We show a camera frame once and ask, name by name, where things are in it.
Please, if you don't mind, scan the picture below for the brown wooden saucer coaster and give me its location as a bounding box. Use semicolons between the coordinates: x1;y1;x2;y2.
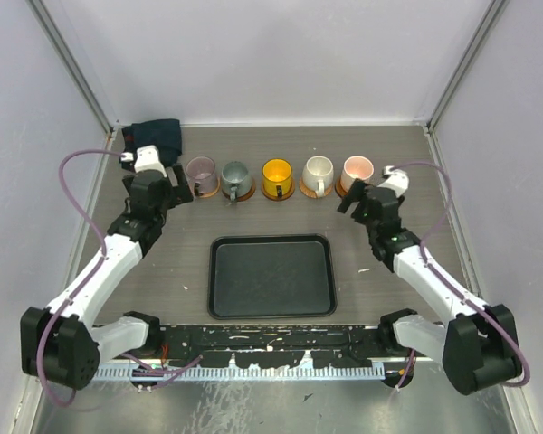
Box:
335;177;348;198
222;177;257;202
261;184;295;202

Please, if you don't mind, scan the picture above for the pink ceramic mug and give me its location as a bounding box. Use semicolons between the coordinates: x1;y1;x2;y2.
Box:
340;156;375;191

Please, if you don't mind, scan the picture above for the lilac ceramic mug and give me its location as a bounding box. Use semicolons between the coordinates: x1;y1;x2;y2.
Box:
186;156;218;193

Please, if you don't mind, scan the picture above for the woven rattan coaster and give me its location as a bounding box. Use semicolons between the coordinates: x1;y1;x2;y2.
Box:
193;178;221;198
299;178;333;199

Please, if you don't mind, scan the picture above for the cream ceramic mug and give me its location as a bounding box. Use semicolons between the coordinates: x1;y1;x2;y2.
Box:
301;156;334;199

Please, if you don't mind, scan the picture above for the grey ceramic mug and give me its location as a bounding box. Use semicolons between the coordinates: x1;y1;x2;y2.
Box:
222;161;252;202

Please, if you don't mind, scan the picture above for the yellow ceramic mug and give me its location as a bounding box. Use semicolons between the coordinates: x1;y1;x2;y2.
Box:
262;158;294;197

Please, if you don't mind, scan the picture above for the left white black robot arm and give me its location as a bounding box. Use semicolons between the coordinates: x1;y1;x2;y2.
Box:
20;165;194;390

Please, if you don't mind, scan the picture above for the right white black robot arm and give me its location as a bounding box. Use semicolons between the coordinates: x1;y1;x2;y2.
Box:
338;179;524;395

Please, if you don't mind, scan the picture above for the dark blue folded cloth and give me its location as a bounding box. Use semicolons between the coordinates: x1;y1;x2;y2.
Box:
120;119;183;171

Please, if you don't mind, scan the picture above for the black serving tray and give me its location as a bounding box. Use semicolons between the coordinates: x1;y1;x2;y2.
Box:
207;234;337;320

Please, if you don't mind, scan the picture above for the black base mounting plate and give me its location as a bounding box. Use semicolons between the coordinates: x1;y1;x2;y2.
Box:
129;325;410;369

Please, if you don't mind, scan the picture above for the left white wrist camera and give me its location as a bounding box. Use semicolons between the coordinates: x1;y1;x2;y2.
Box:
119;145;167;177

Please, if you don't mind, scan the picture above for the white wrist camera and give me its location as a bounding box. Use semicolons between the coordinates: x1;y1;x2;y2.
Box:
378;165;410;198
119;145;167;177

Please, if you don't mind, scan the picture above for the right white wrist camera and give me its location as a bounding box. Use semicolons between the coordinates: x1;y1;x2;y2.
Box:
378;165;410;198

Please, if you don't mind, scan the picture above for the aluminium frame rail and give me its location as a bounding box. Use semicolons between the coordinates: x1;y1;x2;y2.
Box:
25;323;519;363

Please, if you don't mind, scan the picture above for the white slotted cable duct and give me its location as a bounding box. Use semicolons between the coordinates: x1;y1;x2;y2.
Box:
93;363;386;382

